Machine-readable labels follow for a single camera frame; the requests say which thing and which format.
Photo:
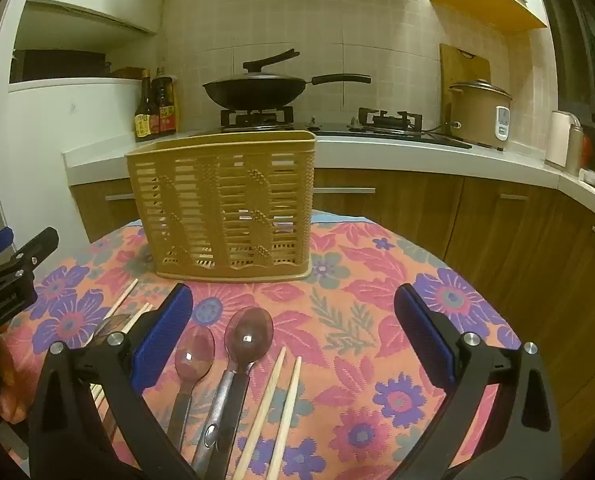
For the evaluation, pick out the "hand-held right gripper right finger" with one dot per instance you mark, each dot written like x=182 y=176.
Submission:
x=427 y=340

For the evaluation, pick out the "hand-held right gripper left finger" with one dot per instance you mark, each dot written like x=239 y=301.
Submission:
x=162 y=340

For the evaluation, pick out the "small metal spoon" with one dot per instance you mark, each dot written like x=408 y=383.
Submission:
x=195 y=355

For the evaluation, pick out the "large metal spoon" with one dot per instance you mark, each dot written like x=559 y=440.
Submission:
x=250 y=332

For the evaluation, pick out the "tan plastic utensil basket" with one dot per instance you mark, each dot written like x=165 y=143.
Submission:
x=217 y=210

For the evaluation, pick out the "person's left hand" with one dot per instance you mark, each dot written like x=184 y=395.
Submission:
x=13 y=400

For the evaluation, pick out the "floral tablecloth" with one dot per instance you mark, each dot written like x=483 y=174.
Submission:
x=357 y=310

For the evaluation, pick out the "wooden base cabinets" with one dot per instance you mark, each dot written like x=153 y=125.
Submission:
x=502 y=230

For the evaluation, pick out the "dark soy sauce bottle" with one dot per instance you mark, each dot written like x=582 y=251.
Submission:
x=146 y=120

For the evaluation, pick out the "dark appliance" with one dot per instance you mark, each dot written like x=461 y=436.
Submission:
x=57 y=66

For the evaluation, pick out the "white kitchen countertop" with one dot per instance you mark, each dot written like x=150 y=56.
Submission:
x=402 y=152

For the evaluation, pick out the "dark red label sauce bottle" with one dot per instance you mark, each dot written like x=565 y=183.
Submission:
x=165 y=110

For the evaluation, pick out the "yellow oil bottle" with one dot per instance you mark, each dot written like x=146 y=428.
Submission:
x=177 y=105

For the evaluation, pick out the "beige rice cooker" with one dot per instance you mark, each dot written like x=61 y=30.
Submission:
x=477 y=115

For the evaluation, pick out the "black gas stove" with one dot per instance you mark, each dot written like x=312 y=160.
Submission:
x=337 y=127

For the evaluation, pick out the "white kettle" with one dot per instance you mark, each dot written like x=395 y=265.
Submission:
x=557 y=140

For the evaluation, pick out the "steel flask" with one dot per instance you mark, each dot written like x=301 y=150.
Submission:
x=575 y=152

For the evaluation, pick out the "black wok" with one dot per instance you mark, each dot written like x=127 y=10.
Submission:
x=257 y=94

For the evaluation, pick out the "wooden cutting board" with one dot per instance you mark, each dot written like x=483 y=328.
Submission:
x=462 y=67

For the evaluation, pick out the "black wok lid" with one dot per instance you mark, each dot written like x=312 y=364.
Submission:
x=270 y=62

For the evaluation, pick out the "dark window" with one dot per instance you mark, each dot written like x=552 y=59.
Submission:
x=587 y=35

